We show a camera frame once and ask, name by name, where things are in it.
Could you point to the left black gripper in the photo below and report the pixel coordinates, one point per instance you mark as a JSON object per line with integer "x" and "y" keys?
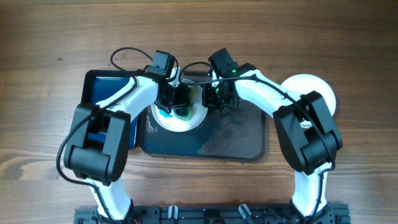
{"x": 183, "y": 93}

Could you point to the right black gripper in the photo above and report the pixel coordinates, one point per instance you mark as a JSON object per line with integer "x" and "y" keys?
{"x": 218, "y": 101}

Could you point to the white plate being scrubbed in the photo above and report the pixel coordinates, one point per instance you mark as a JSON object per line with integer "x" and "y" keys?
{"x": 171, "y": 123}

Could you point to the white plate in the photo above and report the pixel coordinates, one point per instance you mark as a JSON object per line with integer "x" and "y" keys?
{"x": 305, "y": 83}

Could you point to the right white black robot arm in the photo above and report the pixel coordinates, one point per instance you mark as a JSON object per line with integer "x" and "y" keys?
{"x": 308, "y": 136}

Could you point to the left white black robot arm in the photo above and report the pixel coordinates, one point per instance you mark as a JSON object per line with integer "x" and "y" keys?
{"x": 94, "y": 153}

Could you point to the small blue tray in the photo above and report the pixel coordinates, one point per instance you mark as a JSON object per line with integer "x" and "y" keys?
{"x": 100, "y": 85}

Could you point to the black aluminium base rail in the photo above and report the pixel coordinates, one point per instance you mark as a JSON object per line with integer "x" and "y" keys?
{"x": 269, "y": 213}

